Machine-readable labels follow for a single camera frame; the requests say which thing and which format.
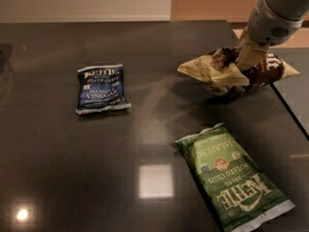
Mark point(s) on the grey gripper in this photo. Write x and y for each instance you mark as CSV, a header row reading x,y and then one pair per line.
x,y
269,25

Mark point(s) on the brown sea salt chip bag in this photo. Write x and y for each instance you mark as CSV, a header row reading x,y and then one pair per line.
x,y
219,71

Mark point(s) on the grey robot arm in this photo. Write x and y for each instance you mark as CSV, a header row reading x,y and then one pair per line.
x,y
290,9

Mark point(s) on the green jalapeno chip bag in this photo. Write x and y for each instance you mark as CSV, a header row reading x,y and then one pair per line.
x,y
242,196

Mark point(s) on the blue salt vinegar chip bag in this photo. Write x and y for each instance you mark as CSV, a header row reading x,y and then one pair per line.
x,y
101,88

